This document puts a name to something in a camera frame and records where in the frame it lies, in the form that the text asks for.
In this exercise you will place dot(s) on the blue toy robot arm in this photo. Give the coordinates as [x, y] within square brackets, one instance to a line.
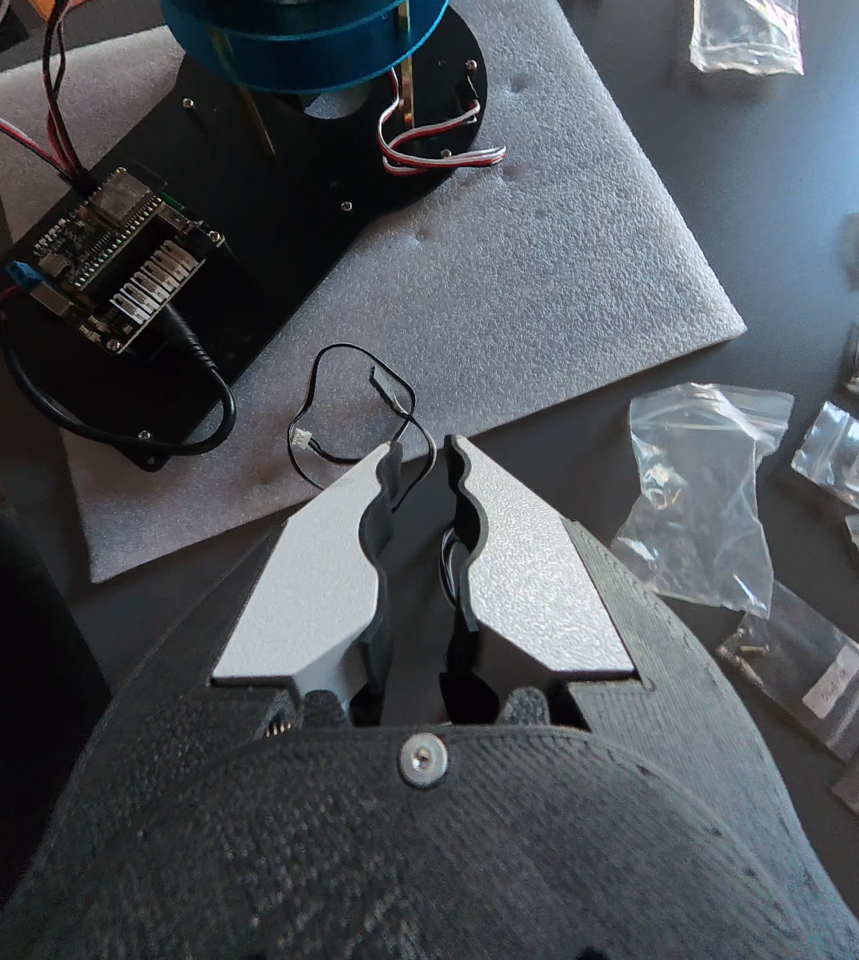
[302, 52]

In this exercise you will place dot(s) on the group of clear plastic bags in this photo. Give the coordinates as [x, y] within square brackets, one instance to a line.
[699, 487]

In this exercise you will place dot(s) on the black desk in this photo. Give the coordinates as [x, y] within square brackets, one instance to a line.
[774, 150]

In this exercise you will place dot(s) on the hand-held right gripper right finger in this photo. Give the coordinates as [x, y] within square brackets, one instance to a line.
[542, 585]

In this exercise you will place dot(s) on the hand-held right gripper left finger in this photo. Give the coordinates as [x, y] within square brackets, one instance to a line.
[309, 592]

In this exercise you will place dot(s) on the grey foam mat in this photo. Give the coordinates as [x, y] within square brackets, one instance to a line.
[512, 262]

